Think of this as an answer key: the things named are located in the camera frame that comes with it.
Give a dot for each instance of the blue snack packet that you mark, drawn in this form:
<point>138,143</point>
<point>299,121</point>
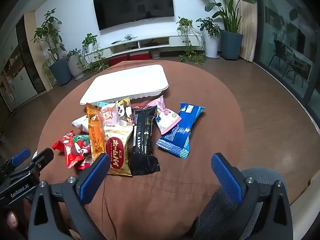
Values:
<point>180,132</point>

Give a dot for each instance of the white television cabinet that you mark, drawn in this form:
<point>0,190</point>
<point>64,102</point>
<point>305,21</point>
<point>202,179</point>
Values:
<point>155,42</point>

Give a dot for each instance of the small red snack packet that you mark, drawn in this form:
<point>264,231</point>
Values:
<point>140,107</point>

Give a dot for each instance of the leafy plant in white pot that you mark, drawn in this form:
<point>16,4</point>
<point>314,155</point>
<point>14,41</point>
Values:
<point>212,45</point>

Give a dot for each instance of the person's left hand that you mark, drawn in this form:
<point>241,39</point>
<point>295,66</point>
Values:
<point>12,221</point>

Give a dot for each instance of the pink snack packet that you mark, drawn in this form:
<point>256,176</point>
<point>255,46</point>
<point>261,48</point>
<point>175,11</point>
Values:
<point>165,117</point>

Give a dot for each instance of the beige curtain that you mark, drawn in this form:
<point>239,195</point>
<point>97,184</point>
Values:
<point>250,30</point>

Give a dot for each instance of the large red snack packet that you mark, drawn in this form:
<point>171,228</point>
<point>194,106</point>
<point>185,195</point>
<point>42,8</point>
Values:
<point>67,152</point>

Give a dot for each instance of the gold packet with red oval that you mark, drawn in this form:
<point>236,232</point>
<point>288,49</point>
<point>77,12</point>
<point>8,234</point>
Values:
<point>117,152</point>

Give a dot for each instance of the red storage box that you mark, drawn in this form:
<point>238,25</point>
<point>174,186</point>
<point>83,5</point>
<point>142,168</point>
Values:
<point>118,61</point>
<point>140,55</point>

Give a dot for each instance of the green and red snack packet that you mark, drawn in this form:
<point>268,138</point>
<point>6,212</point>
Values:
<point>83,142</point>

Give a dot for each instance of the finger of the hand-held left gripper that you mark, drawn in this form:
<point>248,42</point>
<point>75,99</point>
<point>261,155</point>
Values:
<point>21,155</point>
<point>42,158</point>

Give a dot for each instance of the trailing pothos plant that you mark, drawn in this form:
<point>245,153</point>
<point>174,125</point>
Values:
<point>185,25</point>
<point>91,42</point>

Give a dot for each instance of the grey fabric chair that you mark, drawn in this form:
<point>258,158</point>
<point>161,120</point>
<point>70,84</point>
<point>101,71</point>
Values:
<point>222,212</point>

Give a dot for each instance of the small plant in grey pot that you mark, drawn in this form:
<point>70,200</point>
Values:
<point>75,66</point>

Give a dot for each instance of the glass sliding door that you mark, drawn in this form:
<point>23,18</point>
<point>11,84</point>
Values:
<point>282,30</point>

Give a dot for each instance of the translucent white snack packet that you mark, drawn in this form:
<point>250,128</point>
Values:
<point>108,115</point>

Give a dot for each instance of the white bag snack packet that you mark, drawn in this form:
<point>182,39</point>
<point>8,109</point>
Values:
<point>80,125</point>

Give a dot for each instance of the black patio chair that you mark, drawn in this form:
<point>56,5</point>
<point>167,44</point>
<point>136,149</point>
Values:
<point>277,47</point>

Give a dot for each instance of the small white pot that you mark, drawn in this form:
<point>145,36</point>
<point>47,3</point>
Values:
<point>156,54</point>

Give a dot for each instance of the storage cabinet with white doors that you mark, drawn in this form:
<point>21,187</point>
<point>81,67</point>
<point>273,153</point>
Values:
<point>22,80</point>

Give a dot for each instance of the black wall television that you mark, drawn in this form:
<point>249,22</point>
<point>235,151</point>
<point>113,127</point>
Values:
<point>132,5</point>

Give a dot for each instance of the large-leaf plant in dark pot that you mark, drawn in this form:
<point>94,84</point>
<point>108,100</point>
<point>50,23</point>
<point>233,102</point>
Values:
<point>231,45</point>

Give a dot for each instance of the panda print snack packet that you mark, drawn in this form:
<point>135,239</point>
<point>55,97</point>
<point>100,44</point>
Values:
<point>123,111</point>

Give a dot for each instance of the orange snack packet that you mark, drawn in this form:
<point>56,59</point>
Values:
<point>96,135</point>

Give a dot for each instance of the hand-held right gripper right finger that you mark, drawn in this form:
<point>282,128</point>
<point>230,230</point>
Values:
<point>226,177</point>

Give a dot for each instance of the tall plant in dark pot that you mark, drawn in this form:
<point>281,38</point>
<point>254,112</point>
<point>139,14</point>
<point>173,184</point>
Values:
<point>60,70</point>

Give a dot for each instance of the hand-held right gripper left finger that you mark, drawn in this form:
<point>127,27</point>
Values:
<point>95,177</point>

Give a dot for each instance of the white plastic tray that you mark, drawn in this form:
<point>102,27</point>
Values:
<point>125,85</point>

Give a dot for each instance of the long black snack packet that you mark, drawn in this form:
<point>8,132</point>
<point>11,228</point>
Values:
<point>143,140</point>

